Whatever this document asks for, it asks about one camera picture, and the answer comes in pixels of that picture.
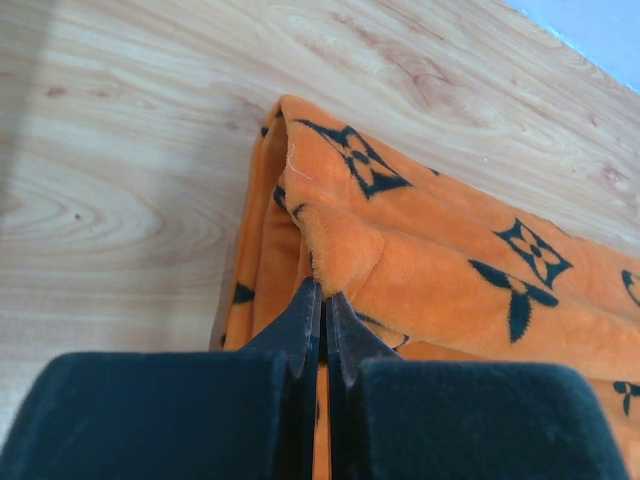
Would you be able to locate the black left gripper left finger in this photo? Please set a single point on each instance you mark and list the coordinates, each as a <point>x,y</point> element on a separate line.
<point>248,414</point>

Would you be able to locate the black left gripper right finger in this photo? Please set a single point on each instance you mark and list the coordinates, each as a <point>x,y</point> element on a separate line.
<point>392,418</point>

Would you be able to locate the orange patterned pillowcase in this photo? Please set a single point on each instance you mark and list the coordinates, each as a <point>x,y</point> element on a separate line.
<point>437,269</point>

